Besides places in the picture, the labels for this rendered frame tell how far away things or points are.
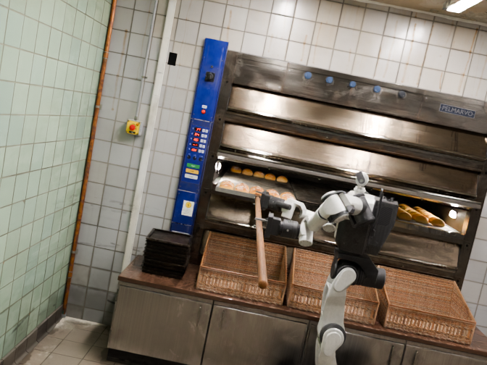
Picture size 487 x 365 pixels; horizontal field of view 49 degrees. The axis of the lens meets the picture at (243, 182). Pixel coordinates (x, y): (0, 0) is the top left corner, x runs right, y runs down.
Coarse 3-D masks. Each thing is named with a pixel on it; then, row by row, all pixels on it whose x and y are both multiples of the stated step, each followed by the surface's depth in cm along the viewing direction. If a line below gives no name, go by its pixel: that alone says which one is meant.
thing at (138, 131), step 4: (128, 120) 363; (132, 120) 363; (136, 120) 366; (128, 124) 363; (132, 124) 363; (140, 124) 363; (128, 128) 364; (136, 128) 363; (140, 128) 364; (128, 132) 364; (132, 132) 364; (136, 132) 364; (140, 132) 366
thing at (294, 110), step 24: (240, 96) 366; (264, 96) 367; (288, 96) 367; (288, 120) 361; (312, 120) 364; (336, 120) 364; (360, 120) 365; (384, 120) 365; (408, 120) 366; (408, 144) 360; (432, 144) 362; (456, 144) 363; (480, 144) 364
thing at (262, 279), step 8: (256, 200) 322; (256, 208) 296; (256, 216) 274; (256, 224) 256; (264, 248) 208; (264, 256) 195; (264, 264) 184; (264, 272) 174; (264, 280) 166; (264, 288) 166
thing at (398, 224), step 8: (216, 184) 374; (296, 200) 375; (312, 208) 372; (400, 224) 371; (408, 224) 371; (416, 224) 376; (432, 232) 371; (440, 232) 371; (448, 232) 371; (456, 232) 373
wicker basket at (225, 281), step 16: (208, 240) 360; (224, 240) 372; (240, 240) 373; (256, 240) 373; (208, 256) 371; (224, 256) 371; (256, 256) 372; (272, 256) 372; (208, 272) 330; (224, 272) 329; (256, 272) 370; (272, 272) 371; (208, 288) 331; (224, 288) 330; (240, 288) 330; (256, 288) 330; (272, 288) 330
